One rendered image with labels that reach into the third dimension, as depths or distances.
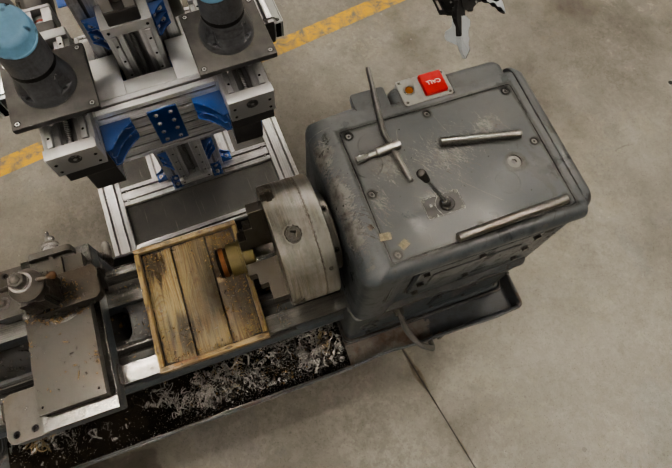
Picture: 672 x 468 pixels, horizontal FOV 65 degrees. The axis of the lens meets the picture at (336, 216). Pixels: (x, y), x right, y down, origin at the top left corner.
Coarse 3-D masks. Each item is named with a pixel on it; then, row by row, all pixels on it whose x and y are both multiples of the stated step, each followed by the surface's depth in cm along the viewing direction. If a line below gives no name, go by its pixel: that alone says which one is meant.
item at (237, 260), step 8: (224, 248) 131; (232, 248) 130; (240, 248) 130; (216, 256) 129; (224, 256) 129; (232, 256) 129; (240, 256) 128; (248, 256) 130; (224, 264) 129; (232, 264) 129; (240, 264) 129; (224, 272) 129; (232, 272) 130; (240, 272) 131
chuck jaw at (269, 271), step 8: (248, 264) 130; (256, 264) 130; (264, 264) 130; (272, 264) 130; (248, 272) 129; (256, 272) 130; (264, 272) 130; (272, 272) 130; (280, 272) 130; (264, 280) 129; (272, 280) 129; (280, 280) 129; (272, 288) 128; (280, 288) 128; (280, 296) 127; (288, 296) 129
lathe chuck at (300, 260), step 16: (256, 192) 137; (272, 192) 125; (288, 192) 125; (272, 208) 122; (288, 208) 122; (304, 208) 122; (272, 224) 120; (288, 224) 120; (304, 224) 120; (288, 240) 119; (304, 240) 120; (288, 256) 119; (304, 256) 120; (320, 256) 121; (288, 272) 120; (304, 272) 121; (320, 272) 123; (288, 288) 125; (304, 288) 124; (320, 288) 126
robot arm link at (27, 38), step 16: (0, 16) 120; (16, 16) 120; (0, 32) 119; (16, 32) 119; (32, 32) 122; (0, 48) 119; (16, 48) 120; (32, 48) 123; (48, 48) 130; (16, 64) 124; (32, 64) 126; (48, 64) 130
